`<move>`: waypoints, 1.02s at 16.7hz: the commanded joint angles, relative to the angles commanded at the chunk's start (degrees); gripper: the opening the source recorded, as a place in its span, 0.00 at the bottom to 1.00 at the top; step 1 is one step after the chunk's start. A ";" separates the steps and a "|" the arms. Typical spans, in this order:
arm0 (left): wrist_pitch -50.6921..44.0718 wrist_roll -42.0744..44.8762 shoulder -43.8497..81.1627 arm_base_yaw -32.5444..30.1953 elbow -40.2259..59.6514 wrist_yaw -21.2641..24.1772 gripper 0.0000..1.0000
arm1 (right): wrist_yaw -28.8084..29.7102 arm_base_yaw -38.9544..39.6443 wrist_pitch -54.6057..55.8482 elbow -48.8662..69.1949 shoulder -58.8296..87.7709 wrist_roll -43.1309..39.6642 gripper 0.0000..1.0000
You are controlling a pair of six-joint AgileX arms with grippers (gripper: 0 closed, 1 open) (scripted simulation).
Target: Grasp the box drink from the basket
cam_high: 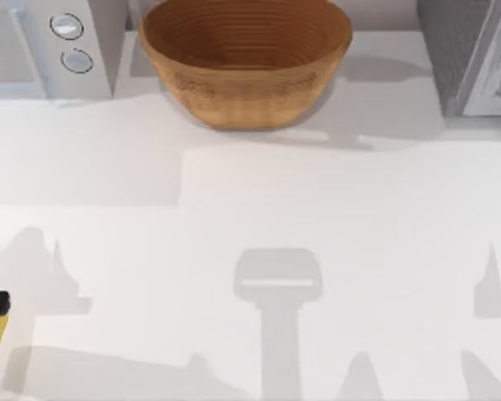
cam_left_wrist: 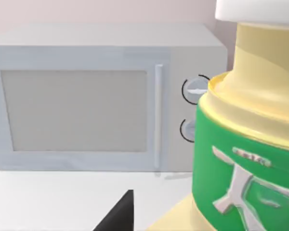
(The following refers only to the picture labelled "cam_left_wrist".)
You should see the yellow bottle with green label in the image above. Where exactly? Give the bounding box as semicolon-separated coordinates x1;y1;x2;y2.
144;0;289;231

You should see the pale microwave oven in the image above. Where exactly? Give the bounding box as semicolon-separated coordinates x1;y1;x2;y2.
0;23;229;173

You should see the microwave knob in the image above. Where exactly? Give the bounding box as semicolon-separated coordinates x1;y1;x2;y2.
182;74;212;105
180;117;197;142

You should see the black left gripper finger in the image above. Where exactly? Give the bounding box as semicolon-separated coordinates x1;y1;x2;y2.
92;189;135;231

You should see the microwave door handle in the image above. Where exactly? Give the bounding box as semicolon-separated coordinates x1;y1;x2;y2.
154;64;164;169

